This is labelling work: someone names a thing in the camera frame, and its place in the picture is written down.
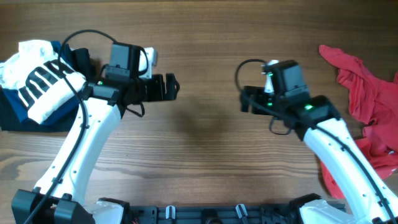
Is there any black folded garment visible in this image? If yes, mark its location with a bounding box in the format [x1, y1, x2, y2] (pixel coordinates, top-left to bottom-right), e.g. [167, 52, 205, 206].
[1, 47, 96, 133]

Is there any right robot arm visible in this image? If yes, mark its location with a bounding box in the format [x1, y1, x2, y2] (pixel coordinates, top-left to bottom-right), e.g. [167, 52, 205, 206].
[234, 59, 397, 223]

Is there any red t-shirt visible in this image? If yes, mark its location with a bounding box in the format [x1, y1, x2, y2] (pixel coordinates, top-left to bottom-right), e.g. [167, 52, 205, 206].
[318, 44, 398, 200]

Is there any white t-shirt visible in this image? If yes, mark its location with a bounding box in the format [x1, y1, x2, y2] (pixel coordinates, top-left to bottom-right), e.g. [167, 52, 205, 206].
[0, 39, 87, 125]

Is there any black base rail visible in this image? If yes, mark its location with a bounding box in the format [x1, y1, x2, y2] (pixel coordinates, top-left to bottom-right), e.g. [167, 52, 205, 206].
[127, 203, 303, 224]

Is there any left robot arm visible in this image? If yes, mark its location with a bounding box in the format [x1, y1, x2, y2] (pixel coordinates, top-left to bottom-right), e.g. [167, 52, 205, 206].
[11, 43, 180, 223]

